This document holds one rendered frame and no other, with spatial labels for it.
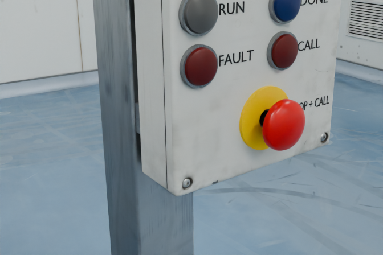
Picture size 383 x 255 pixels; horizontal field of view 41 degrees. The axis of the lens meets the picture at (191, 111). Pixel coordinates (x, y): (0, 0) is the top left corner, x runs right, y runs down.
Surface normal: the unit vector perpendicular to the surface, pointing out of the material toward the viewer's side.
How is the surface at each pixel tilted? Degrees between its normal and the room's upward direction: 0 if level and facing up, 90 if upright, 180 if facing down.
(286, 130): 90
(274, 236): 0
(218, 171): 90
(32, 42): 90
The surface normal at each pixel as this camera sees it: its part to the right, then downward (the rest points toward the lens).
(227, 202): -0.01, -0.95
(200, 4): 0.57, 0.21
